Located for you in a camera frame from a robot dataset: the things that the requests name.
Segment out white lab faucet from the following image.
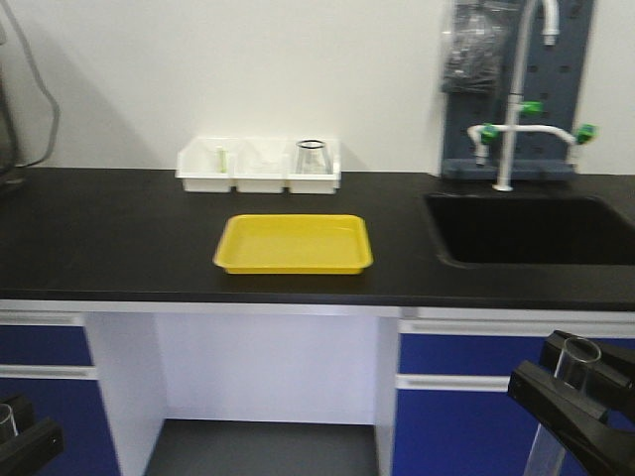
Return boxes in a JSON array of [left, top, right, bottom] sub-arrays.
[[467, 1, 597, 191]]

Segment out blue left cabinet drawers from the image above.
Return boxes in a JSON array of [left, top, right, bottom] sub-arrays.
[[1, 311, 121, 475]]

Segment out yellow plastic tray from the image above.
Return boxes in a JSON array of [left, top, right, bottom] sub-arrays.
[[213, 214, 373, 275]]

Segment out clear test tube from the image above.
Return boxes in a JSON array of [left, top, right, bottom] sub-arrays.
[[0, 404, 18, 444], [508, 333, 607, 475]]

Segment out black wire tripod stand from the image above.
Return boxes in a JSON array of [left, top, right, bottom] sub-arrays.
[[296, 139, 332, 175]]

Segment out right white storage bin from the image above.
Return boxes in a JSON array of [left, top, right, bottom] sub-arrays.
[[286, 138, 341, 194]]

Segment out clear bag of pegs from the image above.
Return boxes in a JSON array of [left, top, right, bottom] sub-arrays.
[[441, 1, 517, 95]]

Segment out left white storage bin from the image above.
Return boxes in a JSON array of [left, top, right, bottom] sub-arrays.
[[176, 136, 241, 193]]

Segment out black lab sink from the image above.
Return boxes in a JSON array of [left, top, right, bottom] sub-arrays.
[[424, 193, 634, 266]]

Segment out middle white storage bin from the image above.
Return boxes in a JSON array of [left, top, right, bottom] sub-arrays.
[[234, 138, 290, 193]]

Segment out blue-grey pegboard drying rack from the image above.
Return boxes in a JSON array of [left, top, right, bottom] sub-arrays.
[[441, 1, 595, 181]]

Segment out white storage bin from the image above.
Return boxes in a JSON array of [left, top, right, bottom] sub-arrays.
[[176, 136, 241, 193], [286, 138, 341, 194], [234, 138, 290, 193]]

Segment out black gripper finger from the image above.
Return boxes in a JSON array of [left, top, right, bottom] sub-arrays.
[[508, 361, 634, 475], [1, 394, 64, 475], [539, 330, 634, 397]]

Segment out blue cabinet drawers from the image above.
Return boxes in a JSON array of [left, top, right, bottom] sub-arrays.
[[392, 307, 634, 475], [1, 311, 121, 475]]

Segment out blue right cabinet drawers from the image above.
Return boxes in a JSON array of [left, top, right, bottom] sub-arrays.
[[392, 307, 634, 475]]

